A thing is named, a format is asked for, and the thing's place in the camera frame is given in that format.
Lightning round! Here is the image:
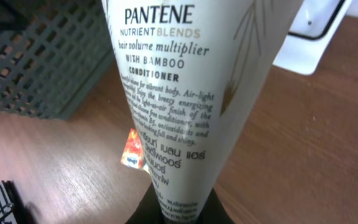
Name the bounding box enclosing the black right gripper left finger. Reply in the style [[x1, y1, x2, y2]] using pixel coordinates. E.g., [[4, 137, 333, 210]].
[[125, 184, 163, 224]]

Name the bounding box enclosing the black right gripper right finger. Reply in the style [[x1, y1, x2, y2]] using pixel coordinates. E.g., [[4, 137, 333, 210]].
[[197, 189, 234, 224]]

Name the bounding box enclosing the orange tissue pack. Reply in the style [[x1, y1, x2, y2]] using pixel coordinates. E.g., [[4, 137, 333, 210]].
[[121, 129, 145, 170]]

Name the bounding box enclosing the white conditioner tube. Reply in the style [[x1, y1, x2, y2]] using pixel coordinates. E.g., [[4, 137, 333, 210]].
[[100, 0, 306, 223]]

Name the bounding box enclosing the white barcode scanner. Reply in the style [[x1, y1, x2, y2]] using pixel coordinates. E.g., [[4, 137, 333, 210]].
[[273, 0, 352, 75]]

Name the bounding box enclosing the grey plastic mesh basket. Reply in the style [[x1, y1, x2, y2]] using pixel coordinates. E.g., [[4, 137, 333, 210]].
[[0, 0, 114, 119]]

